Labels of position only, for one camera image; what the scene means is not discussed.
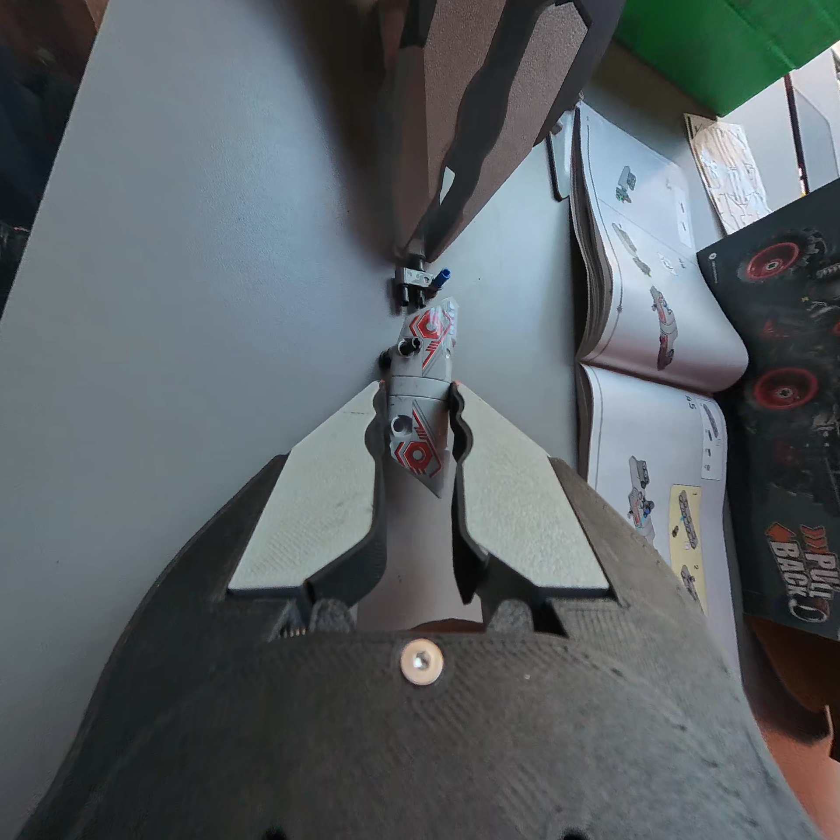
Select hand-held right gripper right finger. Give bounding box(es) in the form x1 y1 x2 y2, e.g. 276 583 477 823
448 381 613 601

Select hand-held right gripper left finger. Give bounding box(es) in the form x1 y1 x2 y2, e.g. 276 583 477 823
228 381 389 595

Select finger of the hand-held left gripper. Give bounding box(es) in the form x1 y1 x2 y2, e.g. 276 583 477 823
420 0 595 260
384 0 500 260

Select grey lego piece blue pin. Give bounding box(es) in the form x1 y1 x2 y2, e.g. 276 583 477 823
394 259 455 309

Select grey red lego panel assembly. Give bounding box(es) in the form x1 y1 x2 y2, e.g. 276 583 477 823
379 297 462 500

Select open lego instruction booklet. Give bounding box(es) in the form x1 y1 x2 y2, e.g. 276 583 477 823
567 101 750 621

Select black lego set box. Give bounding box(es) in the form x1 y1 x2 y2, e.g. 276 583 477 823
696 176 840 643

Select white flat device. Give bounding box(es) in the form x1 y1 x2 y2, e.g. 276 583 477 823
546 121 581 203

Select white sticker sheet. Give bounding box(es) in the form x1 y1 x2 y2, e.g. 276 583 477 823
682 113 773 235

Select green box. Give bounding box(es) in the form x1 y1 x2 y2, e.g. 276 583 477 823
613 0 840 120

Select clear plastic sheet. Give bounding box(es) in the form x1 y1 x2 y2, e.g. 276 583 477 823
784 66 840 194

